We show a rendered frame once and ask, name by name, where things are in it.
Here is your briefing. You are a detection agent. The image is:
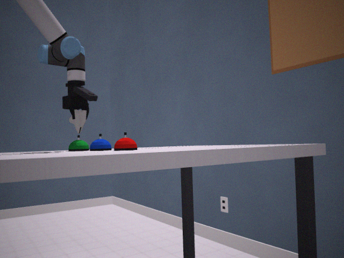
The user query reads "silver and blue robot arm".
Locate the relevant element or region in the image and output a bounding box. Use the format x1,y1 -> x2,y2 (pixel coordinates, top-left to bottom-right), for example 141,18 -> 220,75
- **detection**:
16,0 -> 98,101

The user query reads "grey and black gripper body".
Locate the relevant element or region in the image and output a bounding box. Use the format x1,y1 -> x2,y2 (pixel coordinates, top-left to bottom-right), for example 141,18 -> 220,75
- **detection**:
62,80 -> 88,110

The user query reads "green bell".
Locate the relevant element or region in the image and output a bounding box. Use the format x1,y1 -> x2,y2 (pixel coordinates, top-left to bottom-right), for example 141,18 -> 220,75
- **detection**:
68,135 -> 89,151

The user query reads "blue bell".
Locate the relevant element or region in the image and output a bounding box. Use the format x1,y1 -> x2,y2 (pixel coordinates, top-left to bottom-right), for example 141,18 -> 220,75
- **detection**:
90,134 -> 112,151

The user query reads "red dome bell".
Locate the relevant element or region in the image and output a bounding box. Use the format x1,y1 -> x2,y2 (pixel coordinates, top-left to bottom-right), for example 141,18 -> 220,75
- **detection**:
114,132 -> 138,151

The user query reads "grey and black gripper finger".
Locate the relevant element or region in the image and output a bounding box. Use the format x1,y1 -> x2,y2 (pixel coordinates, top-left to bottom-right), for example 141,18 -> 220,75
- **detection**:
69,102 -> 80,133
79,104 -> 89,133

